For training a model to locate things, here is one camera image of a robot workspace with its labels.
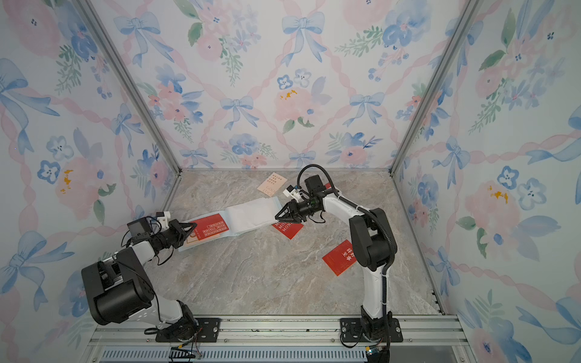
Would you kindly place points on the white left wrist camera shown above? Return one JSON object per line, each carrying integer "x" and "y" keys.
{"x": 163, "y": 219}

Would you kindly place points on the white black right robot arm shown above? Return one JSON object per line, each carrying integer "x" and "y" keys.
{"x": 372, "y": 239}

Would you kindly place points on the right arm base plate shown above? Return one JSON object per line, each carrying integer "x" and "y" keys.
{"x": 356, "y": 330}

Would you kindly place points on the aluminium corner post right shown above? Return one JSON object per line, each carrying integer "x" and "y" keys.
{"x": 462, "y": 28}

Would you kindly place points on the aluminium corner post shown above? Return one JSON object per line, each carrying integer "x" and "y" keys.
{"x": 96, "y": 27}
{"x": 462, "y": 28}

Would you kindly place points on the red money card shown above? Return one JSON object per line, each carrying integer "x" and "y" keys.
{"x": 289, "y": 230}

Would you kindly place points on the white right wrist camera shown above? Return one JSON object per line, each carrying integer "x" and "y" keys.
{"x": 293, "y": 192}

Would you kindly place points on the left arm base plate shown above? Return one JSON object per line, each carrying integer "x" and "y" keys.
{"x": 201, "y": 330}

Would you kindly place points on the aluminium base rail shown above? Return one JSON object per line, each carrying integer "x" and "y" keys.
{"x": 288, "y": 339}

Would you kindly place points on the red card gold text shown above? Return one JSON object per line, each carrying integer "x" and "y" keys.
{"x": 341, "y": 258}

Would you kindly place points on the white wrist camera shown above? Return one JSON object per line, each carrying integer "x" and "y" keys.
{"x": 293, "y": 192}
{"x": 163, "y": 219}

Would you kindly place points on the red card white text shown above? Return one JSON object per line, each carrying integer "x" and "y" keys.
{"x": 210, "y": 226}

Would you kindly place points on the pink good luck card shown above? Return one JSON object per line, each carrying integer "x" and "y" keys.
{"x": 272, "y": 184}

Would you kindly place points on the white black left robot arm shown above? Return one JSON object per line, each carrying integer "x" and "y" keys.
{"x": 119, "y": 290}

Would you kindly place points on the aluminium corner post left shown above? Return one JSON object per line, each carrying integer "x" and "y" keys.
{"x": 96, "y": 27}

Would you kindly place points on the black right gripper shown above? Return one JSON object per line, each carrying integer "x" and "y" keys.
{"x": 293, "y": 212}

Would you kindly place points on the cream card red circles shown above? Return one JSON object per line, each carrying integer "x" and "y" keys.
{"x": 192, "y": 240}

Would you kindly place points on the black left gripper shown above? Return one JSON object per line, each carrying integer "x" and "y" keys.
{"x": 181, "y": 234}

